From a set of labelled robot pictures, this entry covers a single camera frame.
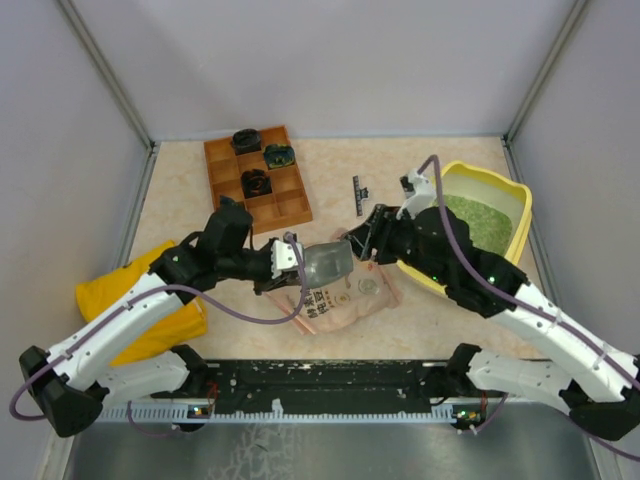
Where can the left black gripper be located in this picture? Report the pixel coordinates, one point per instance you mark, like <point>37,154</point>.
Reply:
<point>269,284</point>

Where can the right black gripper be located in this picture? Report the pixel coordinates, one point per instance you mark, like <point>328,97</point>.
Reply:
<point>376,233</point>

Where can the silver metal scoop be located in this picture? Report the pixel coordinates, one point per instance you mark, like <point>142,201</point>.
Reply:
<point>326,263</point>

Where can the black bag sealing clip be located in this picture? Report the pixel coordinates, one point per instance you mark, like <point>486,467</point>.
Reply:
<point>361,194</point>

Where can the pink cat litter bag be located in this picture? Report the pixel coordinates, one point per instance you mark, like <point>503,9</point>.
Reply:
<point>367,290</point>

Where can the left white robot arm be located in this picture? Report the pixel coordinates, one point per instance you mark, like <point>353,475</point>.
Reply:
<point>73,381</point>

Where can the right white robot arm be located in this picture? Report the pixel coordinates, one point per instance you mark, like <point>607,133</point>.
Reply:
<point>595,385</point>

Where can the green cat litter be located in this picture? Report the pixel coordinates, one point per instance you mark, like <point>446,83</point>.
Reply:
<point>490,229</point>

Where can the yellow litter box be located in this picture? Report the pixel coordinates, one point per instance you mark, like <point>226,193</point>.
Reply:
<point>488,187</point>

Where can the wooden compartment tray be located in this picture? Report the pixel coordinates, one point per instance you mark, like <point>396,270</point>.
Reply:
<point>286,206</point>

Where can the dark rolled item lower left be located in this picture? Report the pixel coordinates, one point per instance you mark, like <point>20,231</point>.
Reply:
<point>228,201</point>

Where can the yellow cloth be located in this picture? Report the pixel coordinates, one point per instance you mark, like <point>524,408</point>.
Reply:
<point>95,296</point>

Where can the black orange rolled item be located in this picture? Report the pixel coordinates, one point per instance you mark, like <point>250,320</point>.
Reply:
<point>255,183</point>

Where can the black green rolled item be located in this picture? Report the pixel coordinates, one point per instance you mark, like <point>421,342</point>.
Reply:
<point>278,156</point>

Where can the black rolled item top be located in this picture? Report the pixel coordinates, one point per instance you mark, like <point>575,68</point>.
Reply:
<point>246,141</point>

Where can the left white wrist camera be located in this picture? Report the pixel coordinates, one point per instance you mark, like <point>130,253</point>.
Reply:
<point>285,257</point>

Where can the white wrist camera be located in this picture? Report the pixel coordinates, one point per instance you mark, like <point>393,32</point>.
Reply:
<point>285,257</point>
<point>419,194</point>

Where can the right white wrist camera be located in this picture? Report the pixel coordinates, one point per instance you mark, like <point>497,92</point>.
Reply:
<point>419,194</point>

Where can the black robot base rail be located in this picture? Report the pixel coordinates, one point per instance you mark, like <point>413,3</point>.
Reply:
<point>318,387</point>

